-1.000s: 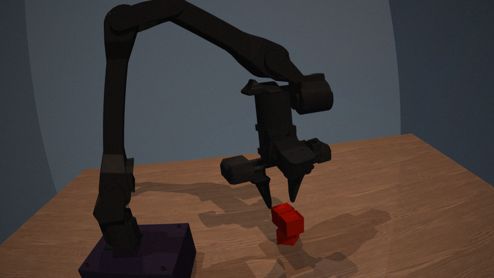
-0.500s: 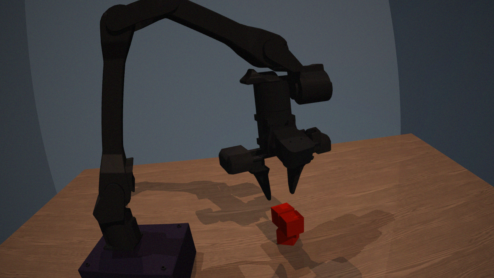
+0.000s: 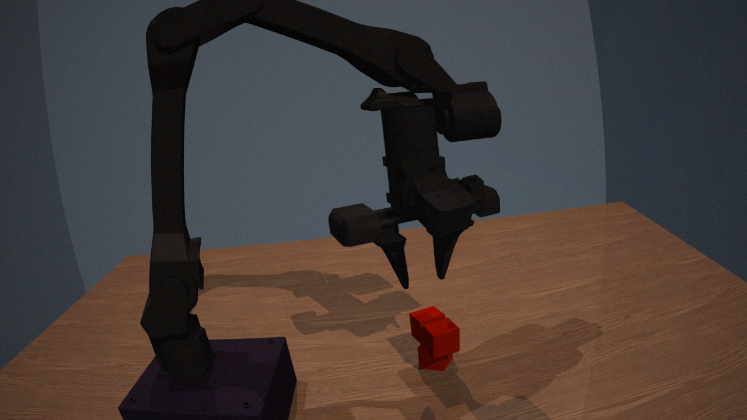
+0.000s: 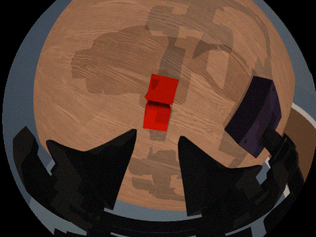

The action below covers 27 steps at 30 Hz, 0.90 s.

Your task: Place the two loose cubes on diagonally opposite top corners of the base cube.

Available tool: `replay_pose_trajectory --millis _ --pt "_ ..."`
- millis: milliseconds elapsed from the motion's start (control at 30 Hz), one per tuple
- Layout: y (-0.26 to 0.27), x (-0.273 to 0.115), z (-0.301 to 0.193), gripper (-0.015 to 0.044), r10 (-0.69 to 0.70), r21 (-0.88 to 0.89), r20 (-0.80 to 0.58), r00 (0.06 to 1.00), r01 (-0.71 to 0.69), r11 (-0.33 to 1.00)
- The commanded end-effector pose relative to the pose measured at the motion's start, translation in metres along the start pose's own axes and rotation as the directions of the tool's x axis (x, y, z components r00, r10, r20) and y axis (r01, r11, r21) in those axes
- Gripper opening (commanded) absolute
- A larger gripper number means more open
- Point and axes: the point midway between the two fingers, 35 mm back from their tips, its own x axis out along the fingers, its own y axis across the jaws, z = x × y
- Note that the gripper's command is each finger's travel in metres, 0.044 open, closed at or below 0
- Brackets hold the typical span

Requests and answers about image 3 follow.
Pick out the red cube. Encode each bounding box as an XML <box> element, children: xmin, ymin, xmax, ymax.
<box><xmin>422</xmin><ymin>317</ymin><xmax>460</xmax><ymax>359</ymax></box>
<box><xmin>409</xmin><ymin>306</ymin><xmax>445</xmax><ymax>345</ymax></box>
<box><xmin>417</xmin><ymin>344</ymin><xmax>453</xmax><ymax>371</ymax></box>

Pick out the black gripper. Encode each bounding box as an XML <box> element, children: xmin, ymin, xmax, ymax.
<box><xmin>329</xmin><ymin>146</ymin><xmax>500</xmax><ymax>289</ymax></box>

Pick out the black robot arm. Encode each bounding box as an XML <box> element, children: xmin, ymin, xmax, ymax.
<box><xmin>140</xmin><ymin>0</ymin><xmax>502</xmax><ymax>380</ymax></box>

